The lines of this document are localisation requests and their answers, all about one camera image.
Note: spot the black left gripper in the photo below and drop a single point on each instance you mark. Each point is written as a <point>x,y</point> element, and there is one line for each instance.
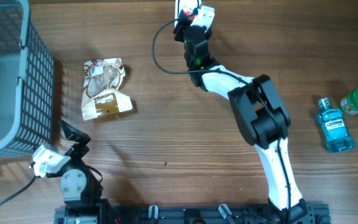
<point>80,150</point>

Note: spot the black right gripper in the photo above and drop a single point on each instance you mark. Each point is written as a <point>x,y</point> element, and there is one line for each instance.
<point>181,29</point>

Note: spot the snack packet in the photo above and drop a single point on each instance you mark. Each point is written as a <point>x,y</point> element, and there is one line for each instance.
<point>101,96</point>

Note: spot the blue mouthwash bottle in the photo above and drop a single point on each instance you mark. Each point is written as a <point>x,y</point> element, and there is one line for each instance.
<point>333,126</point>

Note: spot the red white small box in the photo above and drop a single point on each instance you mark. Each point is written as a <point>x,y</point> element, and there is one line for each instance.
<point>187,15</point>

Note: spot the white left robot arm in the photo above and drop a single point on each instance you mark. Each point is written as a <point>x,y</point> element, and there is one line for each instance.
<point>81,190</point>

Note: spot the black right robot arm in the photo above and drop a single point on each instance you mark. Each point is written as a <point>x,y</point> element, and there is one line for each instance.
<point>258,109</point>

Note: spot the white barcode scanner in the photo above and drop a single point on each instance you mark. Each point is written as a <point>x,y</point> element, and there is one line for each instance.
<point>186,7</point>

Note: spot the grey plastic mesh basket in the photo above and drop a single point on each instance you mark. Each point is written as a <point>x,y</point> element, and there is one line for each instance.
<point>27,78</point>

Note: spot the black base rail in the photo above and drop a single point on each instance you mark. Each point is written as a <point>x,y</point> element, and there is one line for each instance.
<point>247,214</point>

